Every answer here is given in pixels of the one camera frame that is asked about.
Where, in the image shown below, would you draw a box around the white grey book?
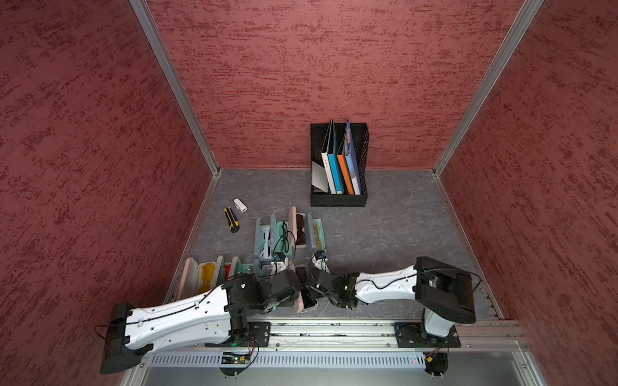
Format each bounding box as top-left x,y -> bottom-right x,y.
311,121 -> 336,195

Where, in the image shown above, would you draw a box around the blue folder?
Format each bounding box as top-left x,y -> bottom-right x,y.
344,121 -> 361,195

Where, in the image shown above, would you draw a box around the teal book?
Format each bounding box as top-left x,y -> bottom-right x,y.
328,120 -> 344,195

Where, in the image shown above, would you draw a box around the orange book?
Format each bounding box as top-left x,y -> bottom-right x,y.
337,140 -> 355,195

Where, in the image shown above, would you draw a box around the aluminium left corner post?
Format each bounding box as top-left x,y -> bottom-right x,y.
130,0 -> 220,178

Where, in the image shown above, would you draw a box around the aluminium corner post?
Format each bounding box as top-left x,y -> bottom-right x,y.
130,0 -> 220,178
433,0 -> 544,179

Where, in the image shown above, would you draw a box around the green case black glasses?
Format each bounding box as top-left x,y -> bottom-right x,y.
269,215 -> 296,257

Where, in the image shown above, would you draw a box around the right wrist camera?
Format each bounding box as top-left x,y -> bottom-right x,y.
312,250 -> 330,273

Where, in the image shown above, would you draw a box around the aluminium right corner post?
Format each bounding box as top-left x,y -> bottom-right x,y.
433,0 -> 544,179

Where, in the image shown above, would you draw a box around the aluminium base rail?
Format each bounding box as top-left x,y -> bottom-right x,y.
144,317 -> 527,352

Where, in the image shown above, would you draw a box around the grey case white glasses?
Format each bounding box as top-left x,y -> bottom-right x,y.
254,217 -> 277,262

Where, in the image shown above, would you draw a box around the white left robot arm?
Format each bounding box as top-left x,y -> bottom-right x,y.
100,270 -> 303,375

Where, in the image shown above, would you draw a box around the black mesh file holder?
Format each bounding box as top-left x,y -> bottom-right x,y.
310,123 -> 370,207

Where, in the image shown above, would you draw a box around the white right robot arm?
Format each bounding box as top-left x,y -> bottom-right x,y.
304,257 -> 476,340

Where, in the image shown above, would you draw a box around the perforated vent strip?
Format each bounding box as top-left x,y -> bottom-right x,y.
150,352 -> 426,369

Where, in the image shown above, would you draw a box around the pink case yellow glasses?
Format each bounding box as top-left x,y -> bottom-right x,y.
176,256 -> 224,300

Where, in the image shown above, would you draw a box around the small white cylinder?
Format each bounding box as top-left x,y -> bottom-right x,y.
233,198 -> 248,213

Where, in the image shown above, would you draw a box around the pink case dark sunglasses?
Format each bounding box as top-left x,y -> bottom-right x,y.
287,207 -> 307,249

